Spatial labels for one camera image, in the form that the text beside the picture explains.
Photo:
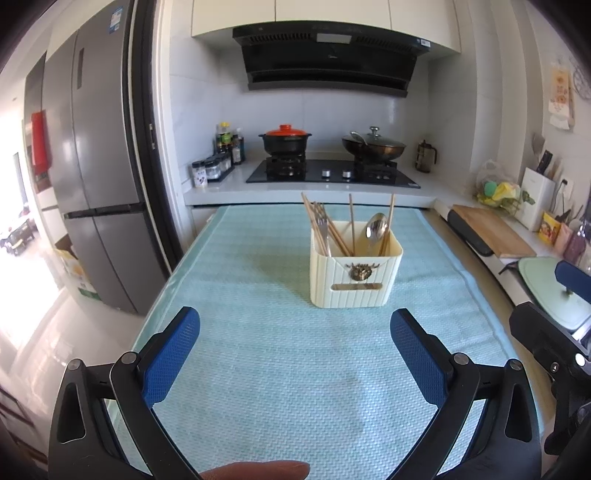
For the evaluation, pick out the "printed wall hanging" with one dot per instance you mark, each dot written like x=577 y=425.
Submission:
x=561 y=97

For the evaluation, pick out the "black tray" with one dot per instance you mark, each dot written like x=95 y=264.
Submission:
x=464 y=228

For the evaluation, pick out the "grey refrigerator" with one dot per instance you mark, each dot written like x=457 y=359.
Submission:
x=101 y=161

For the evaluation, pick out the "white knife block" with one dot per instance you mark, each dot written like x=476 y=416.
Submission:
x=535 y=203

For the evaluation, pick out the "cream ribbed utensil holder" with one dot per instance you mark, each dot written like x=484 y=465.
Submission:
x=332 y=286

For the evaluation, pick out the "black pot with orange lid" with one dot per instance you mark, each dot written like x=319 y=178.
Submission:
x=284 y=143

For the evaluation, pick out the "yellow printed box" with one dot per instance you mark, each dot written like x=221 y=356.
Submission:
x=548 y=228

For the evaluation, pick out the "purple soap dispenser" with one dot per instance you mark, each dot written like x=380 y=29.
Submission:
x=577 y=249

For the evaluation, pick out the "wok with glass lid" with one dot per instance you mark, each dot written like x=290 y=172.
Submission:
x=374 y=150

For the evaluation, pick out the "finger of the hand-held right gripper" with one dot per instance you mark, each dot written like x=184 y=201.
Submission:
x=572 y=277
x=545 y=332

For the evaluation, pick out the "black range hood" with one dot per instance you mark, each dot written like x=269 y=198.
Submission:
x=323 y=64

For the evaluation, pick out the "spice jar rack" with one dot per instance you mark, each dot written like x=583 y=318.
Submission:
x=217 y=168

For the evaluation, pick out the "dark wooden chair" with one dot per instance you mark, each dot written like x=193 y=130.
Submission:
x=16 y=237

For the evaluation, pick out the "pink cup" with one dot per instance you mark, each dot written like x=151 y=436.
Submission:
x=564 y=237

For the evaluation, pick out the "glass French press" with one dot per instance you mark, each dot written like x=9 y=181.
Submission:
x=425 y=159

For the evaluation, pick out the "light blue table cloth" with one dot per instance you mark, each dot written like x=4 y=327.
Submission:
x=277 y=369

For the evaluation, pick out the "printed cardboard box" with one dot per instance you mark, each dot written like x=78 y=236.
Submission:
x=78 y=277

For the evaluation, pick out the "wooden cutting board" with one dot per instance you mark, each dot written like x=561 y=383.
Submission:
x=494 y=230

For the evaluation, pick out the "plastic bag of fruit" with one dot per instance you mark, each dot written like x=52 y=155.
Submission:
x=496 y=191

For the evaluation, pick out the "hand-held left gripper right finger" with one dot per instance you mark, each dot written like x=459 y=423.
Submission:
x=415 y=355

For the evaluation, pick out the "person's left hand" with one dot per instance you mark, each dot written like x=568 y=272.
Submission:
x=258 y=471

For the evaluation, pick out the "metal spoon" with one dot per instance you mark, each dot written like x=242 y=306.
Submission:
x=376 y=228

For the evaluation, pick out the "white labelled jar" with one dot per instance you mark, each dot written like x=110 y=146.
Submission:
x=199 y=177

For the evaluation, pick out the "white wall socket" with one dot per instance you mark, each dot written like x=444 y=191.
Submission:
x=566 y=188

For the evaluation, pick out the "black gas hob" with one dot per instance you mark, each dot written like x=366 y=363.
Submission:
x=318 y=181

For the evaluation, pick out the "dark sauce bottles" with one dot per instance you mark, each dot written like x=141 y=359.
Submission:
x=225 y=138

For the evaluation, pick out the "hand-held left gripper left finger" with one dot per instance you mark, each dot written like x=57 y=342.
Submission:
x=171 y=355

